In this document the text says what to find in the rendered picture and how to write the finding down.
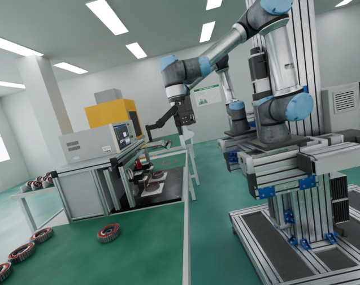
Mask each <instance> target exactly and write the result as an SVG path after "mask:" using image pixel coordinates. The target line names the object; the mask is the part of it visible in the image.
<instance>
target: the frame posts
mask: <svg viewBox="0 0 360 285"><path fill-rule="evenodd" d="M144 153H145V157H146V161H147V163H148V162H150V164H151V161H150V157H149V153H148V149H147V148H146V150H145V151H144ZM118 169H119V172H120V176H121V178H122V182H123V185H124V189H125V192H126V195H127V199H128V202H129V205H130V208H132V207H135V205H136V203H135V200H134V197H133V193H132V190H131V186H130V183H129V180H128V176H127V172H126V170H125V166H124V165H119V166H118ZM103 173H104V175H105V178H106V181H107V185H108V188H109V191H110V194H111V198H112V201H113V203H114V207H115V210H120V208H122V207H121V204H120V201H119V198H118V194H117V191H116V188H115V184H114V181H113V179H112V175H111V172H110V170H109V168H105V169H103Z"/></svg>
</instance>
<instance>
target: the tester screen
mask: <svg viewBox="0 0 360 285"><path fill-rule="evenodd" d="M114 131H115V134H116V138H117V141H118V144H119V145H121V144H123V143H125V145H124V146H122V147H121V148H123V147H125V146H126V145H128V144H126V142H125V138H126V137H128V136H129V134H128V135H127V136H125V137H124V134H123V133H124V132H127V131H128V130H127V126H126V124H125V125H122V126H118V127H114ZM122 139H123V143H120V140H122ZM130 143H131V142H130ZM130 143H129V144H130ZM121 148H120V149H121Z"/></svg>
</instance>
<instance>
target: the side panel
mask: <svg viewBox="0 0 360 285"><path fill-rule="evenodd" d="M53 182H54V184H55V187H56V189H57V193H58V195H59V198H60V201H61V203H62V206H63V209H64V212H65V214H66V217H67V219H68V222H69V223H75V222H81V221H86V220H90V219H96V218H101V217H106V216H109V215H110V214H111V213H110V212H109V211H108V208H107V205H106V202H105V199H104V196H103V193H102V190H101V187H100V184H99V181H98V178H97V174H96V171H95V170H90V171H84V172H80V173H76V174H71V175H66V176H61V177H58V178H53Z"/></svg>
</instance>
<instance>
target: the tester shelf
mask: <svg viewBox="0 0 360 285"><path fill-rule="evenodd" d="M144 143H145V142H144V140H143V139H141V140H138V142H136V143H135V144H133V145H131V146H130V147H129V148H127V149H126V150H124V151H122V152H121V153H116V154H112V155H109V156H104V157H98V158H93V159H89V160H86V161H80V162H75V163H70V164H66V165H64V166H62V167H59V168H57V169H55V170H53V171H51V172H50V174H51V177H52V178H58V177H61V176H66V175H71V174H76V173H80V172H84V171H90V170H95V169H100V168H103V167H108V166H113V165H118V164H119V163H120V162H122V161H123V160H124V159H126V158H127V157H128V156H129V155H131V154H132V153H133V152H134V151H135V150H137V149H138V148H139V147H140V146H142V145H143V144H144Z"/></svg>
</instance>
